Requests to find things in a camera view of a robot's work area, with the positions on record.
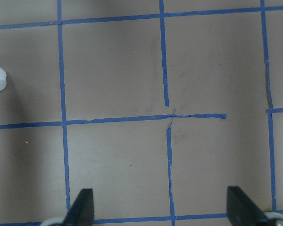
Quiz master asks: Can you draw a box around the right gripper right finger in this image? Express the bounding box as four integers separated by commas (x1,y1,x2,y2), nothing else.
226,186,268,226

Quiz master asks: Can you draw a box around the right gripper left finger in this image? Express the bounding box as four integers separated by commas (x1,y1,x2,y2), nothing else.
63,188,94,226

